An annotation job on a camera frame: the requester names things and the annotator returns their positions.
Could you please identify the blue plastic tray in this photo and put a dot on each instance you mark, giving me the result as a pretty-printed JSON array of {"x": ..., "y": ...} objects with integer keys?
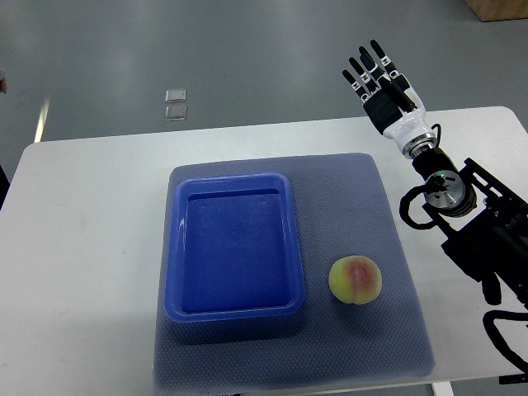
[{"x": 233, "y": 250}]

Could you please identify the upper floor socket plate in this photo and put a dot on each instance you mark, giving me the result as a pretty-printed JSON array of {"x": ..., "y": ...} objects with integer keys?
[{"x": 175, "y": 95}]

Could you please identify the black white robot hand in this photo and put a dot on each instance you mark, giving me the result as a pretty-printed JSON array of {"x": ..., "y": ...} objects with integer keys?
[{"x": 390, "y": 101}]

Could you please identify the blue grey textured mat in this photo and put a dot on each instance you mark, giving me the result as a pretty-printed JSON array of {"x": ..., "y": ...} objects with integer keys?
[{"x": 341, "y": 210}]

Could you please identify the floor socket plate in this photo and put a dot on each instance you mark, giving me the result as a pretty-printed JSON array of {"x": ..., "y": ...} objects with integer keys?
[
  {"x": 175, "y": 95},
  {"x": 176, "y": 112}
]

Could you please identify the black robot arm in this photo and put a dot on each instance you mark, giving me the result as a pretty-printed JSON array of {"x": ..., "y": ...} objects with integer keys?
[{"x": 484, "y": 222}]

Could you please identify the black bracket at table edge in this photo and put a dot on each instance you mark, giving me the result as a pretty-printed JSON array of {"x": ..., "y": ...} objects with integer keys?
[{"x": 513, "y": 379}]

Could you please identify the yellow red peach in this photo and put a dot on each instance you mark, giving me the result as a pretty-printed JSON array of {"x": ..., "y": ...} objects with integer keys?
[{"x": 355, "y": 280}]

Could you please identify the wooden box corner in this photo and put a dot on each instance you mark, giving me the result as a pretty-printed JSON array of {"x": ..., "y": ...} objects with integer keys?
[{"x": 498, "y": 10}]

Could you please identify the lower floor socket plate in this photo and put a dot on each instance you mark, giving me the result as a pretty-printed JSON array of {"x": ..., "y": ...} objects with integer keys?
[{"x": 176, "y": 112}]

